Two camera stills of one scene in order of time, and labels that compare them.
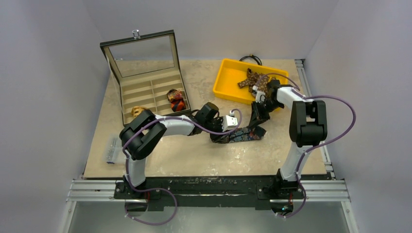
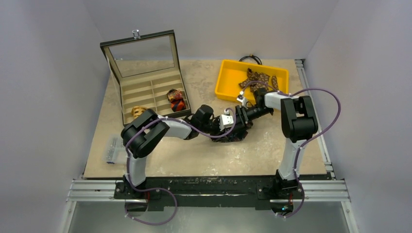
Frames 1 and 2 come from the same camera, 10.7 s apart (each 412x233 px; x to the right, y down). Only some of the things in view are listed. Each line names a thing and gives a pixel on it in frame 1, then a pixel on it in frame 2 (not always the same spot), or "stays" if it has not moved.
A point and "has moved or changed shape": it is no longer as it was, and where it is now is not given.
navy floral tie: [244, 134] has moved or changed shape
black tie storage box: [147, 68] stays
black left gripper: [215, 138] stays
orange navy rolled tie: [177, 102] stays
